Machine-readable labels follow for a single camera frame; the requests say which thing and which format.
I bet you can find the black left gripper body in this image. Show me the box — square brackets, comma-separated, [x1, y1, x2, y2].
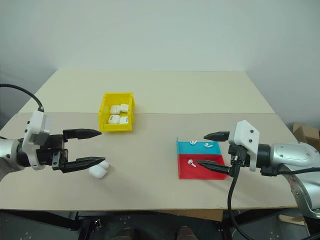
[36, 133, 70, 171]

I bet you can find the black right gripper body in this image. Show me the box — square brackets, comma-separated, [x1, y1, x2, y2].
[227, 144, 251, 169]

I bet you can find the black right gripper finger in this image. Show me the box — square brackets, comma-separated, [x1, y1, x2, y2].
[195, 159, 235, 178]
[203, 131, 231, 143]

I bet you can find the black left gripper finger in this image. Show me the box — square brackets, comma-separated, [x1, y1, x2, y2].
[59, 156, 107, 174]
[62, 128, 103, 141]

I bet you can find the white earbud case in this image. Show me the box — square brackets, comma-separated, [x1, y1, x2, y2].
[88, 160, 110, 180]

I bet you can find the yellow plastic bin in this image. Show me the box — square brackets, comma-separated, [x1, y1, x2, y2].
[98, 92, 137, 133]

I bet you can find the brown cardboard box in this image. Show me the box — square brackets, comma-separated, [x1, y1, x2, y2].
[290, 122, 320, 154]

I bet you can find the red plastic tray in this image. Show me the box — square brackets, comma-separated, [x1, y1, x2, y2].
[177, 153, 229, 181]

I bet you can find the blue plastic tray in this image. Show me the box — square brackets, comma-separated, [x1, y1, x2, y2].
[176, 136, 224, 155]

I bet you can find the flat cardboard scrap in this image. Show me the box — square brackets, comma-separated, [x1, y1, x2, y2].
[278, 214, 311, 236]

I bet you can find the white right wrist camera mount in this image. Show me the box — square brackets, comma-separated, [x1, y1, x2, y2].
[228, 120, 261, 173]

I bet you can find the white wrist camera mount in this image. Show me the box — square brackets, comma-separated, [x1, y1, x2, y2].
[228, 120, 261, 173]
[19, 110, 53, 171]

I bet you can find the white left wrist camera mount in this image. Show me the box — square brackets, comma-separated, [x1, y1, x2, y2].
[19, 110, 53, 171]

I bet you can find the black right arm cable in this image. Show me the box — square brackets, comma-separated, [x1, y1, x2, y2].
[226, 145, 253, 240]

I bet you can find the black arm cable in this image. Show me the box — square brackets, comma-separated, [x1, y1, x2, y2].
[0, 83, 45, 112]
[226, 145, 253, 240]

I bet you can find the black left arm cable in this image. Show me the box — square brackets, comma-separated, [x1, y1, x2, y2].
[0, 83, 45, 112]

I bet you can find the black metal base frame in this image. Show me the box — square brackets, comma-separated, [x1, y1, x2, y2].
[0, 209, 320, 240]

